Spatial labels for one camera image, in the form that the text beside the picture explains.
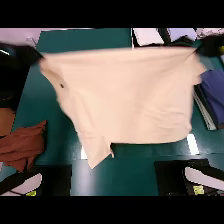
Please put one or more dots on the cream T-shirt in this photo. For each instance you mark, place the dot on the cream T-shirt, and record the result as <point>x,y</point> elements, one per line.
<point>133,100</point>

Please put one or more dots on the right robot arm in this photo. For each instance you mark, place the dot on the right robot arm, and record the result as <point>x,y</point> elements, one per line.
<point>210,45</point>

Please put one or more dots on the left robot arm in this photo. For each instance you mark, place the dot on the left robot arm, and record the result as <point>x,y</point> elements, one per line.
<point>20,53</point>

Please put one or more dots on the grey folded garment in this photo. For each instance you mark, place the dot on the grey folded garment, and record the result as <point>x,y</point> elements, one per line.
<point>205,111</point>

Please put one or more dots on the rust brown garment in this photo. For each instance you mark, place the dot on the rust brown garment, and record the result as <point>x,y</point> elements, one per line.
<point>23,143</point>

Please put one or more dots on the blue garment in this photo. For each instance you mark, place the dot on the blue garment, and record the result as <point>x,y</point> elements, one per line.
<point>215,96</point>

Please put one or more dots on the black garment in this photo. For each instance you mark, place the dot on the black garment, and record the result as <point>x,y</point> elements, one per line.
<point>11,85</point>

